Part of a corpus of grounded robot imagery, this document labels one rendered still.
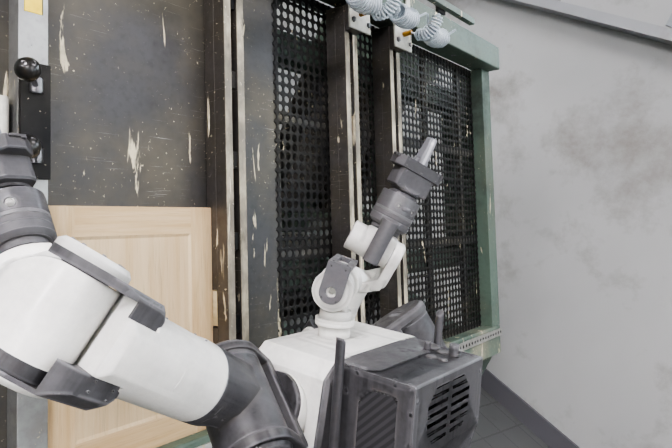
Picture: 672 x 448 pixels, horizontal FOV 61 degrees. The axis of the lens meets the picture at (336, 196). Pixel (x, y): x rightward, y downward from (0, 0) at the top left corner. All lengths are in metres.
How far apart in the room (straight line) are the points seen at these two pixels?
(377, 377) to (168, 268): 0.62
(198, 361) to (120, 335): 0.11
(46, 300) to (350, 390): 0.42
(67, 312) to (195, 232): 0.76
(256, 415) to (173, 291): 0.60
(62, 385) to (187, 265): 0.76
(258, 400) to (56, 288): 0.29
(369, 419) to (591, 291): 3.01
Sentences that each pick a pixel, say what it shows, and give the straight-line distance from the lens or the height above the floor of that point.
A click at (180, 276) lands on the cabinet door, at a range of 1.27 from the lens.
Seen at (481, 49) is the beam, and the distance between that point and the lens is 2.47.
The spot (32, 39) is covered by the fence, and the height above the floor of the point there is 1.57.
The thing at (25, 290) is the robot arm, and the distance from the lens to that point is 0.57.
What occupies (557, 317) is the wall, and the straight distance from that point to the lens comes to 3.81.
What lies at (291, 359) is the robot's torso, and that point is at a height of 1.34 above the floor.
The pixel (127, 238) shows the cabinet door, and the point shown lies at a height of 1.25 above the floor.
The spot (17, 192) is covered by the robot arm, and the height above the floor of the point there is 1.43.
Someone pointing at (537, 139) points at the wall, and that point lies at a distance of 3.92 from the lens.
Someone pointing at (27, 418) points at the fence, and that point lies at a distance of 1.13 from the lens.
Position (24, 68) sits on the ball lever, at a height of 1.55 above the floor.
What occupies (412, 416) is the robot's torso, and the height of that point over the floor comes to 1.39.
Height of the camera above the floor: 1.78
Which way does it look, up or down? 15 degrees down
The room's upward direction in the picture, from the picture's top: 22 degrees clockwise
